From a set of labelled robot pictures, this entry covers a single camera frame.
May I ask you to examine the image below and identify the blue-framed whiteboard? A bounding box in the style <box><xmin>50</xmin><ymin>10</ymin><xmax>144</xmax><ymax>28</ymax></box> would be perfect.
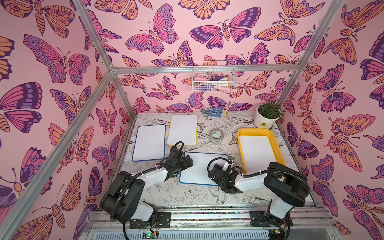
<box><xmin>179</xmin><ymin>152</ymin><xmax>228</xmax><ymax>186</ymax></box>
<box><xmin>132</xmin><ymin>125</ymin><xmax>166</xmax><ymax>162</ymax></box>

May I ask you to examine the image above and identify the yellow-framed whiteboard back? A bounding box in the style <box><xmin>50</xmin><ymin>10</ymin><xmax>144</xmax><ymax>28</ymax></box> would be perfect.
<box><xmin>167</xmin><ymin>115</ymin><xmax>198</xmax><ymax>147</ymax></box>

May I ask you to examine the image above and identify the yellow-framed whiteboard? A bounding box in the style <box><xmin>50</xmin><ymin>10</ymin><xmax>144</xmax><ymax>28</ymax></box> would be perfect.
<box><xmin>167</xmin><ymin>115</ymin><xmax>198</xmax><ymax>147</ymax></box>
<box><xmin>240</xmin><ymin>136</ymin><xmax>277</xmax><ymax>174</ymax></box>

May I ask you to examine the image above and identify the clear tape roll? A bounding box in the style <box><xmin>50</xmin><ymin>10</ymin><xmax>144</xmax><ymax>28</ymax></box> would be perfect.
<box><xmin>209</xmin><ymin>129</ymin><xmax>225</xmax><ymax>145</ymax></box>

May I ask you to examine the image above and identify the yellow plastic storage box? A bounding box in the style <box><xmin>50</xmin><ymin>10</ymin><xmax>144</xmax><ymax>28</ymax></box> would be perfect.
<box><xmin>238</xmin><ymin>128</ymin><xmax>286</xmax><ymax>174</ymax></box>

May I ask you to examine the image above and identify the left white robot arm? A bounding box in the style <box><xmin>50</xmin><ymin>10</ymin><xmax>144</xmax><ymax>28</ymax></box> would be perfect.
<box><xmin>100</xmin><ymin>141</ymin><xmax>193</xmax><ymax>226</ymax></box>

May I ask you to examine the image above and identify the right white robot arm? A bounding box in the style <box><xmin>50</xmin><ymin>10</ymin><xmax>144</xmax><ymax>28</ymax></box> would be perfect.
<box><xmin>207</xmin><ymin>157</ymin><xmax>311</xmax><ymax>230</ymax></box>

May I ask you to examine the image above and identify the potted green plant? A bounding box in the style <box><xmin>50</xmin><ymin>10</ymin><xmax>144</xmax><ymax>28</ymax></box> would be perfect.
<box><xmin>253</xmin><ymin>102</ymin><xmax>285</xmax><ymax>130</ymax></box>

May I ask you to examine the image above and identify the white wire wall basket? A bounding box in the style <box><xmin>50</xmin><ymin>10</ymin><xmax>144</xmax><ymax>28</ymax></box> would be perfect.
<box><xmin>191</xmin><ymin>61</ymin><xmax>239</xmax><ymax>95</ymax></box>

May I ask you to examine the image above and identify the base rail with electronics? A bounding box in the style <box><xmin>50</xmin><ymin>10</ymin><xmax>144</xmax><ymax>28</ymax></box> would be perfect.
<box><xmin>83</xmin><ymin>204</ymin><xmax>338</xmax><ymax>240</ymax></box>

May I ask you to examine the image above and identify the aluminium frame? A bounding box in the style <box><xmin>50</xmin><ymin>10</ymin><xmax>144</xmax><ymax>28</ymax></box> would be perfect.
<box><xmin>1</xmin><ymin>1</ymin><xmax>344</xmax><ymax>240</ymax></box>

